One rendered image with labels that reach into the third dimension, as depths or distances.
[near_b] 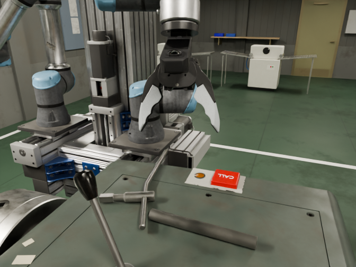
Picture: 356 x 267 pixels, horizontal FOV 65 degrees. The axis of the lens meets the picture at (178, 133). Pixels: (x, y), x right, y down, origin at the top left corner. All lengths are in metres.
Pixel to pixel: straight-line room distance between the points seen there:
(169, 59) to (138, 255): 0.32
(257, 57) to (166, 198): 6.68
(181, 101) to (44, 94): 0.63
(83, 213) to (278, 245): 0.37
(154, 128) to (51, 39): 0.67
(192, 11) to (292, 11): 8.97
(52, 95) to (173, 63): 0.98
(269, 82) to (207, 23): 3.63
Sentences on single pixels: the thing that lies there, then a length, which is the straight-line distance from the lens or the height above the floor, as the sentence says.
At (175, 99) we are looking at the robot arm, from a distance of 1.05.
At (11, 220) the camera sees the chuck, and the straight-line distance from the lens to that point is 0.69.
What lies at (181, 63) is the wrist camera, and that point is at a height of 1.55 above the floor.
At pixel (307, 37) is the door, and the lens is 9.44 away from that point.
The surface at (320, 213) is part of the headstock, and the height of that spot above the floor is 1.26.
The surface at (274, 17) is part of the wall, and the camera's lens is 9.50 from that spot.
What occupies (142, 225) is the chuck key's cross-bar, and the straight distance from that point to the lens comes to 0.53.
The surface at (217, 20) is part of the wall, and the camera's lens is 9.78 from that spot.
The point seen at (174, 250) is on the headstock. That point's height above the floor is 1.25.
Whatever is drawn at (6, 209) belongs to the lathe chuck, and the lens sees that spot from 0.72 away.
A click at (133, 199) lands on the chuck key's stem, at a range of 0.61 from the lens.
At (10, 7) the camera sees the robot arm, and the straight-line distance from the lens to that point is 1.40.
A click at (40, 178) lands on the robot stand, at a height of 0.95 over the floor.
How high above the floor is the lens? 1.61
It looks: 22 degrees down
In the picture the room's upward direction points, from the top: straight up
